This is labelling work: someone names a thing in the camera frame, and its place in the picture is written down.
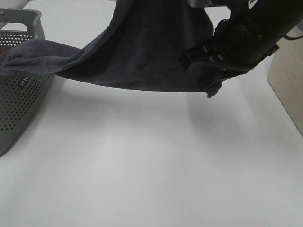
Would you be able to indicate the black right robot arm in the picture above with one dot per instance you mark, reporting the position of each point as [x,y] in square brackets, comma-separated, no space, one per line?
[286,15]

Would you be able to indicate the dark grey towel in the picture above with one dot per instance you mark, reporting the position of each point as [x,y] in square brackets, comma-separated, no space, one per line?
[139,50]

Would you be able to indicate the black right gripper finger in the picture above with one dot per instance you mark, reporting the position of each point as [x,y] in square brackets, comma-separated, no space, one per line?
[210,80]

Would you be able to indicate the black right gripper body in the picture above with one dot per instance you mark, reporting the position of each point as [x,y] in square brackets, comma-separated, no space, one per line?
[237,46]

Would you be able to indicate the beige fabric storage box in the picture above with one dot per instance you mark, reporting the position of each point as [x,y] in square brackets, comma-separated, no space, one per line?
[286,78]

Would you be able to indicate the grey perforated plastic basket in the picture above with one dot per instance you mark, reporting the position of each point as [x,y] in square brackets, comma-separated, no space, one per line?
[20,97]

